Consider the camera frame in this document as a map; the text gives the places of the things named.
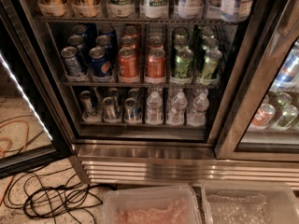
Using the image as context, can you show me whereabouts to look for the front blue pepsi can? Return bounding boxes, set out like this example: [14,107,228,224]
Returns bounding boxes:
[89,47,113,82]

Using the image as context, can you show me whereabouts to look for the slim silver can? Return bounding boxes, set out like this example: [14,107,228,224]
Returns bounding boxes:
[79,91,101,123]
[103,97,121,123]

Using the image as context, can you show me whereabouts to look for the green can behind door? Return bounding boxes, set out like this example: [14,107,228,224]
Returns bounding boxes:
[271,105,298,131]

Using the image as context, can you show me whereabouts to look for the water bottle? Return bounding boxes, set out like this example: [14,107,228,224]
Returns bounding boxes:
[187,92,209,127]
[146,91,163,125]
[166,91,188,126]

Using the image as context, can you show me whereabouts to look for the red bull can behind door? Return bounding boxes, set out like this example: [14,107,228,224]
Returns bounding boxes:
[274,49,299,88]

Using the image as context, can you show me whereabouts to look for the closed fridge glass door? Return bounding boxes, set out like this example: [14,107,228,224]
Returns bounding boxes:
[215,0,299,162]

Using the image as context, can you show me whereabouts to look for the open fridge glass door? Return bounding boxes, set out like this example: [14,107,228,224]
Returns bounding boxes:
[0,0,71,178]

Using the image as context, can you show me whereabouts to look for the blue label bottle left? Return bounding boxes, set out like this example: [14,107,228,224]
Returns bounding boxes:
[175,0,203,19]

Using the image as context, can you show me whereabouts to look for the clear bin bubble wrap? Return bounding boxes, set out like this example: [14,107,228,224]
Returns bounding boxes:
[201,181,299,224]

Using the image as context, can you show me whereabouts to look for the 7up bottle right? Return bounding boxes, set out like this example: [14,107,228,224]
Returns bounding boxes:
[140,0,168,19]

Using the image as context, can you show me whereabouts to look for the front green can right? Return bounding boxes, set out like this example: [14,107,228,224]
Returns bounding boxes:
[196,49,222,85]

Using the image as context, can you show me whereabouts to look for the front orange can right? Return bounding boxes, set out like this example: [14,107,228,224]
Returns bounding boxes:
[145,49,166,84]

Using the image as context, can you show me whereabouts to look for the slim silver can middle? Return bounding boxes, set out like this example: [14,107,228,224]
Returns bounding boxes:
[103,97,121,123]

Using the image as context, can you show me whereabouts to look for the front green can left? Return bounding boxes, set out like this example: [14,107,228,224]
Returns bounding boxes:
[170,49,193,85]

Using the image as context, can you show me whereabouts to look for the black cable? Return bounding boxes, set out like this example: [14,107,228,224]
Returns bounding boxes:
[2,163,108,224]

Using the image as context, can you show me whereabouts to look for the slim silver can left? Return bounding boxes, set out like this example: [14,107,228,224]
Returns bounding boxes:
[79,91,101,123]

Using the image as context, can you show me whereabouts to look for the front water bottle left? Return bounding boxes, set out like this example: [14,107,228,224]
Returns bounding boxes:
[146,91,163,125]

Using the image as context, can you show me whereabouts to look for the front water bottle right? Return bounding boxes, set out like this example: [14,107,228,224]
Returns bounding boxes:
[187,92,209,127]

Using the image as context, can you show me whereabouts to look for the front orange can left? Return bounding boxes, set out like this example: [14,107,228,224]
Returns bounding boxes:
[118,48,140,83]

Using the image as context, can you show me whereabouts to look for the front water bottle middle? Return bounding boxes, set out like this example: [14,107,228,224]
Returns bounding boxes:
[166,91,188,126]

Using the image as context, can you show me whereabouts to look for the steel fridge base grille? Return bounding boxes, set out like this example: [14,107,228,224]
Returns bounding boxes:
[69,144,299,190]

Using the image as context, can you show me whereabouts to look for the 7up bottle left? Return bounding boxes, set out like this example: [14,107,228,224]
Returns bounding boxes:
[107,0,135,18]

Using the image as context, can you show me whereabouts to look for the orange can behind door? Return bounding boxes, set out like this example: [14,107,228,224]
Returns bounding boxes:
[250,104,276,130]

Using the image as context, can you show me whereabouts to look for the clear bin pink wrap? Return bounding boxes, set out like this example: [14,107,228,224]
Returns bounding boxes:
[103,186,202,224]

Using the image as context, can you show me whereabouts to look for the orange cable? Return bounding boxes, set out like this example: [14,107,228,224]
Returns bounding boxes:
[0,119,31,205]

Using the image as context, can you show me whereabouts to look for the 7up bottle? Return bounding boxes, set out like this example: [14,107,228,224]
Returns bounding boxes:
[140,0,168,19]
[107,0,135,18]

